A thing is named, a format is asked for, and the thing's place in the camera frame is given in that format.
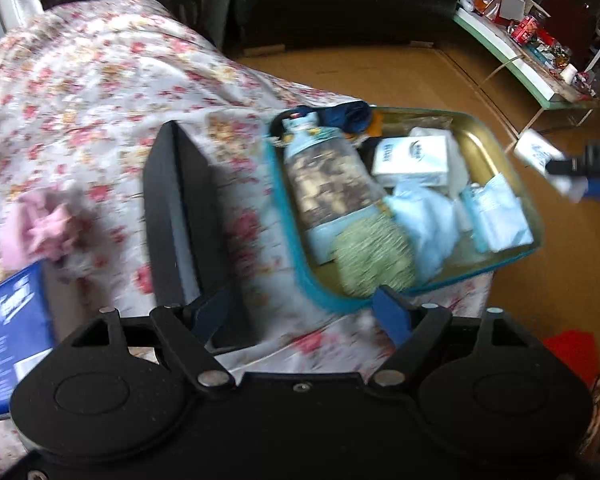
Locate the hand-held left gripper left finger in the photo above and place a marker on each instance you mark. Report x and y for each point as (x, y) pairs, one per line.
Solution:
(209, 310)

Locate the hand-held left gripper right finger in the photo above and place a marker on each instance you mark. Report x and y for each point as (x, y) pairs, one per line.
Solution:
(392, 310)

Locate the green fuzzy ball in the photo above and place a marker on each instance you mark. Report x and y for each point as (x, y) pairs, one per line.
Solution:
(372, 260)

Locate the white tissue pack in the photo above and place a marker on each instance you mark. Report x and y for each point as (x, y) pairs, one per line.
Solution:
(532, 152)
(410, 157)

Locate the light blue face mask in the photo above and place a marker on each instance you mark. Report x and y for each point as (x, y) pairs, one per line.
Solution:
(425, 230)

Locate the teal tin box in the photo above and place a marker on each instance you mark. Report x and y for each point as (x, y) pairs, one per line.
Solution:
(485, 145)

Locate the clear snack bag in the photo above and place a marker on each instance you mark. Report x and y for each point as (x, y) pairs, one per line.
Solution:
(325, 185)

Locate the orange and navy plush toy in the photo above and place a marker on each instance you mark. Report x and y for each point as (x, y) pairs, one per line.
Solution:
(350, 115)

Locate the light blue plastic packet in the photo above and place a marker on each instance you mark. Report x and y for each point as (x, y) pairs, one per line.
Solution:
(497, 215)

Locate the green and white table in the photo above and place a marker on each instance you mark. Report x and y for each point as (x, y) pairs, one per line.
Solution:
(500, 55)

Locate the red object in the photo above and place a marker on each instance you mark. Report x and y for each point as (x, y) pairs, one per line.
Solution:
(575, 355)

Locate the pink plush pouch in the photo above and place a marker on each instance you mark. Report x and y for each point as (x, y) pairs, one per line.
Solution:
(35, 230)

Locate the blue printed box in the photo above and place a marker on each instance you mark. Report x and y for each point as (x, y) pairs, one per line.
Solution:
(5, 340)

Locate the floral bedsheet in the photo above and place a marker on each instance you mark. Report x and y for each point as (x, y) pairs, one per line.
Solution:
(105, 110)

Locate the dark sofa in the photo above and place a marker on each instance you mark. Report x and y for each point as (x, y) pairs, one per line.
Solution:
(330, 5)

